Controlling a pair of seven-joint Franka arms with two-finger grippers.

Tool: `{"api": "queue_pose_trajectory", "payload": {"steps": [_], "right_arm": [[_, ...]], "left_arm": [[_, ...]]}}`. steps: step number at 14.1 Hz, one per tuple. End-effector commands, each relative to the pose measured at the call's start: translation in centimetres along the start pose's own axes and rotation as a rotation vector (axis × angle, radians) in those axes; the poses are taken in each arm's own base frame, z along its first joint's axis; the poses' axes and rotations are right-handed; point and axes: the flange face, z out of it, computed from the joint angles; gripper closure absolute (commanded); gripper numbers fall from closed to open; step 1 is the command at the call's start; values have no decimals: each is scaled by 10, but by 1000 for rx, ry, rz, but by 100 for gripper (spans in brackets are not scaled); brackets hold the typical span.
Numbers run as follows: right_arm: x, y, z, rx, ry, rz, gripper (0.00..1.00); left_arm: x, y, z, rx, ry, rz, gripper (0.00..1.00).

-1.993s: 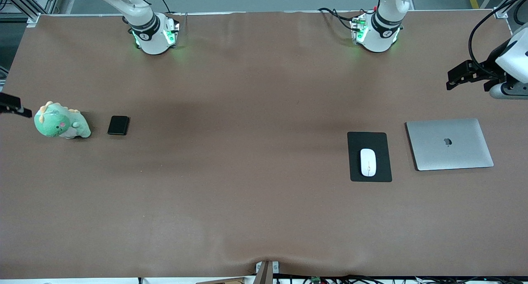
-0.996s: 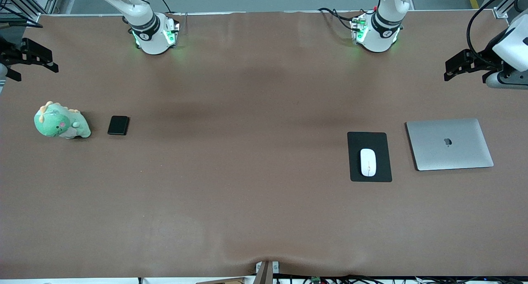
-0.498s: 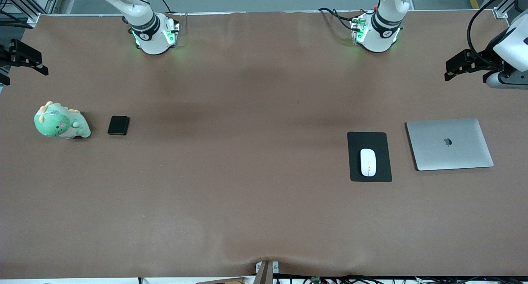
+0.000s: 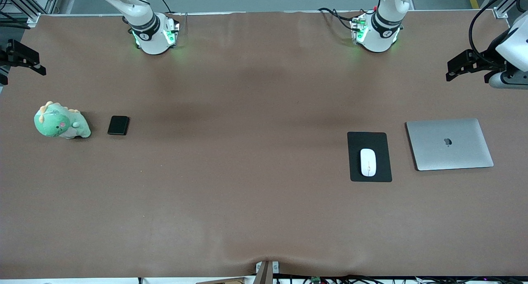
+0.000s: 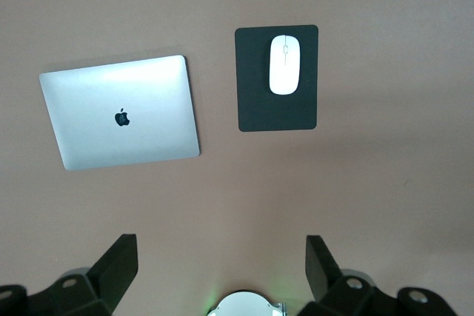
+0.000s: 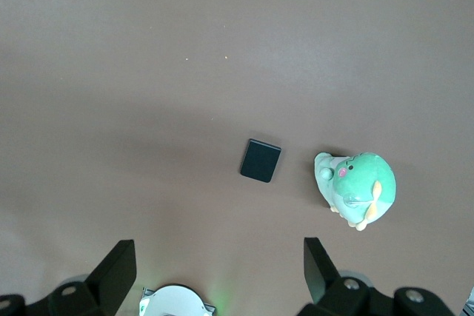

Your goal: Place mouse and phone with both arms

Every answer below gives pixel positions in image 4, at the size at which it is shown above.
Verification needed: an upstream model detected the black phone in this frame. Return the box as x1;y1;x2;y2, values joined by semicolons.
107;115;130;136

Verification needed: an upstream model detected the white computer mouse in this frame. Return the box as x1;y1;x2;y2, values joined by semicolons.
360;148;377;177

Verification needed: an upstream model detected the black mouse pad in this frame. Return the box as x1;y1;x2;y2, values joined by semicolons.
347;131;393;183

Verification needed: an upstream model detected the green dinosaur plush toy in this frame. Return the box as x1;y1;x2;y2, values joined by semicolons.
34;101;92;139

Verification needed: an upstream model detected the silver laptop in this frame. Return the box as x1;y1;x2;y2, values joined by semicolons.
405;118;495;171

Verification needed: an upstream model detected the brown table cover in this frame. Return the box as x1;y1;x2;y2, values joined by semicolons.
0;11;528;279

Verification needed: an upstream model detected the metal table clamp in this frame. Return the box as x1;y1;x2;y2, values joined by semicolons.
255;260;281;284

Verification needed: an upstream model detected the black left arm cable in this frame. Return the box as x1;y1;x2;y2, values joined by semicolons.
468;0;528;68

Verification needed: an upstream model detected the aluminium frame profile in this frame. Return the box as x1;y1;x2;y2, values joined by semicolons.
492;0;528;20
0;0;63;27

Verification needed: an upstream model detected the black left base cable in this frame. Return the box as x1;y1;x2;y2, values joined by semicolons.
318;7;365;31

